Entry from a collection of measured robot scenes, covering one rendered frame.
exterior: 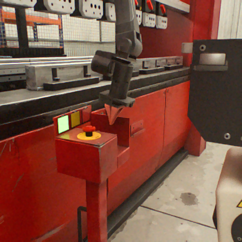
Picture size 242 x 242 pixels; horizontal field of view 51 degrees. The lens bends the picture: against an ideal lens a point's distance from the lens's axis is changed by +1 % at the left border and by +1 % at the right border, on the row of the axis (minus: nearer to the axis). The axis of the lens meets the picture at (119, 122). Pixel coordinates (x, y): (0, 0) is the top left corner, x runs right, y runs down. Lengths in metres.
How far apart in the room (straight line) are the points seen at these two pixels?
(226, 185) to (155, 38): 2.23
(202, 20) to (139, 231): 1.80
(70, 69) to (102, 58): 0.40
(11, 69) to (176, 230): 1.26
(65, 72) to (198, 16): 1.61
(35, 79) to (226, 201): 0.80
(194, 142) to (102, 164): 1.96
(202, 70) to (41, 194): 0.76
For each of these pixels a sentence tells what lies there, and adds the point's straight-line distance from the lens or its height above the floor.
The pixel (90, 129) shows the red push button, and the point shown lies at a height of 0.81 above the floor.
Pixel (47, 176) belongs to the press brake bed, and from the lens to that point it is 0.99.
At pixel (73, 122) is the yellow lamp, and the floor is 0.80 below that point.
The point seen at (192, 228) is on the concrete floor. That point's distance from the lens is 1.70.
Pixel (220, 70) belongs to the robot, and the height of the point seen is 1.00.
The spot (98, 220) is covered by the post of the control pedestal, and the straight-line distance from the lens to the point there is 0.92.
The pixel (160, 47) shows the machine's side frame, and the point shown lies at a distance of 2.59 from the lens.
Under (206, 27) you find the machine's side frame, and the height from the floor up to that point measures 1.21.
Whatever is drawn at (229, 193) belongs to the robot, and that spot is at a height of 0.79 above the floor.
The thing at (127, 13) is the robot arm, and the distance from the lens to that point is 0.77.
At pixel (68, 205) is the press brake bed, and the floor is 0.40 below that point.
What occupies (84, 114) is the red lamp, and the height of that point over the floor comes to 0.81.
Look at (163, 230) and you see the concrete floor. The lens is 1.64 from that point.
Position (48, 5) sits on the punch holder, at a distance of 1.08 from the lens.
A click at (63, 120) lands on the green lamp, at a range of 0.79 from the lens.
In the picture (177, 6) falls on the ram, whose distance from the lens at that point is 2.23.
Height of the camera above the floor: 1.03
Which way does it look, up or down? 16 degrees down
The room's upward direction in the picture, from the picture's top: straight up
